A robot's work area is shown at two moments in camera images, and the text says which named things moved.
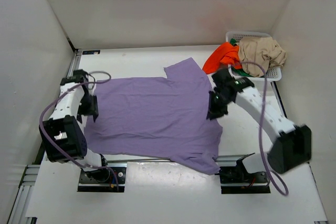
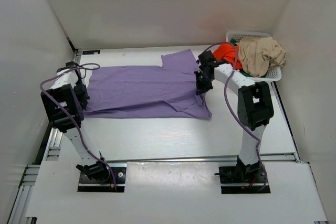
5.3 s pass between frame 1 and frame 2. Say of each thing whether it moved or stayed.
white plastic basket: stayed
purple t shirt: moved
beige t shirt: stayed
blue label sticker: stayed
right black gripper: moved
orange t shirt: stayed
